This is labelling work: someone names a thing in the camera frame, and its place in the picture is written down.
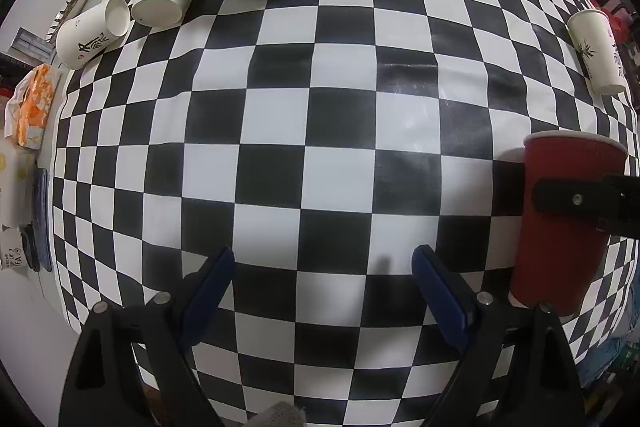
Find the white tea box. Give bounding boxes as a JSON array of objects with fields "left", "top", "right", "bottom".
[{"left": 0, "top": 142, "right": 39, "bottom": 272}]

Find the checkered tablecloth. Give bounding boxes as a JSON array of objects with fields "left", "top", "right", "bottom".
[{"left": 52, "top": 0, "right": 640, "bottom": 427}]

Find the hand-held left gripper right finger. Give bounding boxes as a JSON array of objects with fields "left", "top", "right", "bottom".
[{"left": 411, "top": 245, "right": 587, "bottom": 427}]

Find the orange tissue pack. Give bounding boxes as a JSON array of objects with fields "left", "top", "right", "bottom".
[{"left": 4, "top": 64, "right": 56, "bottom": 150}]

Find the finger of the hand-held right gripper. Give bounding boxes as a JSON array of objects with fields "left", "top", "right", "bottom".
[{"left": 532, "top": 174, "right": 640, "bottom": 240}]

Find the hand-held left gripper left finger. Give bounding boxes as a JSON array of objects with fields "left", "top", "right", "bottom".
[{"left": 58, "top": 246, "right": 236, "bottom": 427}]

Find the red paper cup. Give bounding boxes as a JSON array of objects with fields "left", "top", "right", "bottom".
[{"left": 509, "top": 131, "right": 629, "bottom": 317}]

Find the white cup with bamboo print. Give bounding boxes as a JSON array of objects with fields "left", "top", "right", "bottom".
[{"left": 567, "top": 9, "right": 628, "bottom": 96}]

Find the white paper cup black calligraphy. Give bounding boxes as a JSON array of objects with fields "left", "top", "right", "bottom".
[{"left": 55, "top": 0, "right": 133, "bottom": 70}]

